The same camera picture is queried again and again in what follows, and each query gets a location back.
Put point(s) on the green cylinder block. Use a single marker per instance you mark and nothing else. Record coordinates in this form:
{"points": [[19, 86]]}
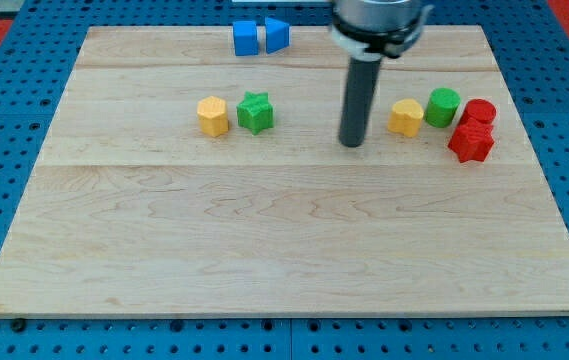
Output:
{"points": [[442, 106]]}

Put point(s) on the blue triangle block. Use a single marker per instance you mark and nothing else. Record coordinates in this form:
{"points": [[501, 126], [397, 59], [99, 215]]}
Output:
{"points": [[277, 35]]}

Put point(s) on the yellow heart block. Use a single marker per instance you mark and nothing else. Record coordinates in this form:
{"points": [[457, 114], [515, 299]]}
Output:
{"points": [[406, 117]]}

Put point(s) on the red star block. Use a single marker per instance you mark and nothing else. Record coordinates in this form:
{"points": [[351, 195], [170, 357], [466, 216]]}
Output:
{"points": [[472, 140]]}

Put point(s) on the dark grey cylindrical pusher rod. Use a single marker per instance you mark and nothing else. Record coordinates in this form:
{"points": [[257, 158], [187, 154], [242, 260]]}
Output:
{"points": [[361, 82]]}

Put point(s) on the blue cube block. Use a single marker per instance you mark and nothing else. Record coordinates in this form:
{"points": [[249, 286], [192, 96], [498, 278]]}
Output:
{"points": [[245, 38]]}

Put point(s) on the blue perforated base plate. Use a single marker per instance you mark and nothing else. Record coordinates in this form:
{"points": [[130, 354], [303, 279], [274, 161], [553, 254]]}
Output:
{"points": [[36, 57]]}

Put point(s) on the yellow hexagon block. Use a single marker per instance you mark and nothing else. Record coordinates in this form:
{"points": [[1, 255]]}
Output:
{"points": [[212, 114]]}

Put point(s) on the wooden board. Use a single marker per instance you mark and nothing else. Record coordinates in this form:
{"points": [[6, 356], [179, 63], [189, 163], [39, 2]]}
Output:
{"points": [[131, 211]]}

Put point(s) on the green star block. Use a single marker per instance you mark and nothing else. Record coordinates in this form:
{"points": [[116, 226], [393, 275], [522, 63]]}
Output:
{"points": [[255, 112]]}

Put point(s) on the red cylinder block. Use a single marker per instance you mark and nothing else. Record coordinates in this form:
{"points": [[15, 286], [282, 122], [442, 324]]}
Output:
{"points": [[478, 109]]}

